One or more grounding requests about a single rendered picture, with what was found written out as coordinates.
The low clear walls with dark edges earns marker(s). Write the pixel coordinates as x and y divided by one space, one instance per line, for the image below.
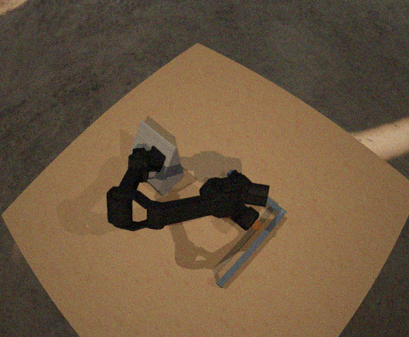
274 214

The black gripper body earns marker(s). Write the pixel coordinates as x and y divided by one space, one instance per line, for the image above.
245 219

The translucent orange ball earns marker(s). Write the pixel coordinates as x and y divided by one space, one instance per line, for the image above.
256 226

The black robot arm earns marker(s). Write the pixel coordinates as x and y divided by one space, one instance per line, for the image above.
226 197

